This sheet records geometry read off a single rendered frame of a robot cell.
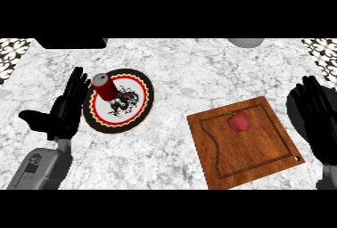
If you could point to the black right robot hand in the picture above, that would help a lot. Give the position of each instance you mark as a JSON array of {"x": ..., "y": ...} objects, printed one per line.
[{"x": 316, "y": 127}]

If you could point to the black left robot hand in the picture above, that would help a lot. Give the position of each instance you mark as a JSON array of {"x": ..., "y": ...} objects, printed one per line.
[{"x": 65, "y": 112}]

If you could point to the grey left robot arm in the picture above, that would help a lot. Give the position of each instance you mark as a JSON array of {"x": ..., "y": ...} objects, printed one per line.
[{"x": 40, "y": 167}]

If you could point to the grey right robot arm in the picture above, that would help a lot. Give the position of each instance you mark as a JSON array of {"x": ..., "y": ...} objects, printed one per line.
[{"x": 328, "y": 178}]

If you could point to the brown wooden cutting board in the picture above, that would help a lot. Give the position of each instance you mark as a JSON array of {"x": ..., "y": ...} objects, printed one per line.
[{"x": 250, "y": 154}]

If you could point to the red bell pepper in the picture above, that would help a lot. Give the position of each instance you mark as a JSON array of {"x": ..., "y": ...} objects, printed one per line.
[{"x": 239, "y": 122}]

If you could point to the red can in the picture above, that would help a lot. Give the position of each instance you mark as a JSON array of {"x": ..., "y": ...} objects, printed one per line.
[{"x": 105, "y": 87}]

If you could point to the patterned plate with black rim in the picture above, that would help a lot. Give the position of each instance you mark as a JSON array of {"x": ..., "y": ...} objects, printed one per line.
[{"x": 127, "y": 112}]

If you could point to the black appliance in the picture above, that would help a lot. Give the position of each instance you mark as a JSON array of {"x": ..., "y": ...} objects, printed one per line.
[{"x": 72, "y": 43}]

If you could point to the grey round object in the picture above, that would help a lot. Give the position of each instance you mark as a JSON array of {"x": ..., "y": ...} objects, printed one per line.
[{"x": 245, "y": 42}]

